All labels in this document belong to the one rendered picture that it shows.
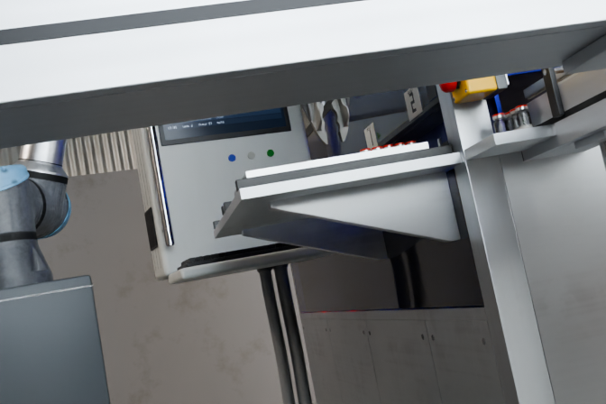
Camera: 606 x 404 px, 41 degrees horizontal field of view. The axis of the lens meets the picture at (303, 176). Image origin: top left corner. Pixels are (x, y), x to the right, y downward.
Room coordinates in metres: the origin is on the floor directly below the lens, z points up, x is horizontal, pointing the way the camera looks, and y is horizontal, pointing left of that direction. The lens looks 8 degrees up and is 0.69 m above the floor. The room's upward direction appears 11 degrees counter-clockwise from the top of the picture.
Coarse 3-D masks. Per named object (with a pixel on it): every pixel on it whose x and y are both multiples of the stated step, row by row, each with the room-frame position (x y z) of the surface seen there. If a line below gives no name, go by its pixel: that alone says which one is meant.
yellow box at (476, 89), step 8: (464, 80) 1.34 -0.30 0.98; (472, 80) 1.34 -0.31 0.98; (480, 80) 1.34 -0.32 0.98; (488, 80) 1.34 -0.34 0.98; (496, 80) 1.35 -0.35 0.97; (504, 80) 1.35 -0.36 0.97; (456, 88) 1.37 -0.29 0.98; (464, 88) 1.35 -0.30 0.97; (472, 88) 1.34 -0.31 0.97; (480, 88) 1.34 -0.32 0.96; (488, 88) 1.34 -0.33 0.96; (496, 88) 1.35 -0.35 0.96; (504, 88) 1.35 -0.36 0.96; (456, 96) 1.39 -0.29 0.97; (464, 96) 1.36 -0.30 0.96; (472, 96) 1.37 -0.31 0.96; (480, 96) 1.38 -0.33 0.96; (488, 96) 1.40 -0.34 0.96
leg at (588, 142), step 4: (600, 132) 1.23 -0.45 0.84; (604, 132) 1.22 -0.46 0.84; (588, 136) 1.26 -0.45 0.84; (592, 136) 1.25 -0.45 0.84; (596, 136) 1.24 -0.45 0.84; (600, 136) 1.23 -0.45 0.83; (604, 136) 1.22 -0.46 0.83; (580, 140) 1.28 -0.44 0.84; (584, 140) 1.27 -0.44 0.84; (588, 140) 1.26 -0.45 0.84; (592, 140) 1.25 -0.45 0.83; (596, 140) 1.24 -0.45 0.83; (600, 140) 1.24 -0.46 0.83; (604, 140) 1.25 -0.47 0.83; (576, 144) 1.30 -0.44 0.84; (580, 144) 1.29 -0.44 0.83; (584, 144) 1.27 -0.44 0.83; (588, 144) 1.27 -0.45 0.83; (592, 144) 1.28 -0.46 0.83; (596, 144) 1.29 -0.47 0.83; (600, 144) 1.27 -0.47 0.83; (604, 144) 1.26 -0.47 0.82; (576, 148) 1.30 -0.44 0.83; (580, 148) 1.30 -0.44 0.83; (600, 148) 1.28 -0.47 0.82; (604, 148) 1.26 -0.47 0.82; (604, 152) 1.26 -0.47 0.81; (604, 156) 1.26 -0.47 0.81; (604, 160) 1.27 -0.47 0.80; (604, 164) 1.27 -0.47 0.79
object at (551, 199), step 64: (512, 192) 1.44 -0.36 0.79; (576, 192) 1.47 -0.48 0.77; (576, 256) 1.46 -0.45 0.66; (320, 320) 3.02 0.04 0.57; (384, 320) 2.16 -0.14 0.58; (448, 320) 1.68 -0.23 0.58; (576, 320) 1.45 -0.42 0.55; (320, 384) 3.27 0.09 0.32; (384, 384) 2.29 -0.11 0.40; (448, 384) 1.76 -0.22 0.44; (576, 384) 1.45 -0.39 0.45
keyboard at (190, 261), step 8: (248, 248) 2.18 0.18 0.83; (256, 248) 2.19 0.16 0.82; (264, 248) 2.19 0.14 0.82; (272, 248) 2.19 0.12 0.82; (280, 248) 2.20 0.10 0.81; (288, 248) 2.21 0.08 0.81; (200, 256) 2.13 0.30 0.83; (208, 256) 2.14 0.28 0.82; (216, 256) 2.15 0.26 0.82; (224, 256) 2.15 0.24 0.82; (232, 256) 2.15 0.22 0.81; (240, 256) 2.16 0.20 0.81; (248, 256) 2.17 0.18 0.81; (184, 264) 2.14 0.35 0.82; (192, 264) 2.11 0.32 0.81; (200, 264) 2.12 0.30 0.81
